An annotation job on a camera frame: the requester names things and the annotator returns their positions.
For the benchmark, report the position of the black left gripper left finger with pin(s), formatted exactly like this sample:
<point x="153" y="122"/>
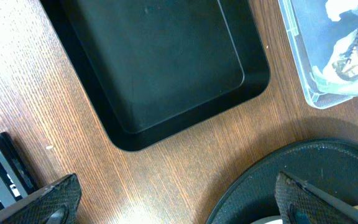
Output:
<point x="55" y="203"/>

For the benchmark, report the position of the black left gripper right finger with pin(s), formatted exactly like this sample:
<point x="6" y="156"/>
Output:
<point x="301" y="202"/>

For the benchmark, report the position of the grey plate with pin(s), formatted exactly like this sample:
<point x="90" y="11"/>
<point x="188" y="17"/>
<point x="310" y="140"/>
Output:
<point x="269" y="220"/>

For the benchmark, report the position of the black silver stand base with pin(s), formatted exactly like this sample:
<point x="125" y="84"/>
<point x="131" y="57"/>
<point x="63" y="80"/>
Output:
<point x="16" y="181"/>

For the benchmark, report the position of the round black tray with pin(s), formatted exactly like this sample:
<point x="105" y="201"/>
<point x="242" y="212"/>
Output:
<point x="328" y="164"/>

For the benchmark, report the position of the black rectangular tray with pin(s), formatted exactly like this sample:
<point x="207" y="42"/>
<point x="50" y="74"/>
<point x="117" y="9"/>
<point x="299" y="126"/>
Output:
<point x="153" y="68"/>

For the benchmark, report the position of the clear plastic bin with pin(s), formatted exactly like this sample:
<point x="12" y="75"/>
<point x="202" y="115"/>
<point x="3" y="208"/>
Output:
<point x="312" y="35"/>

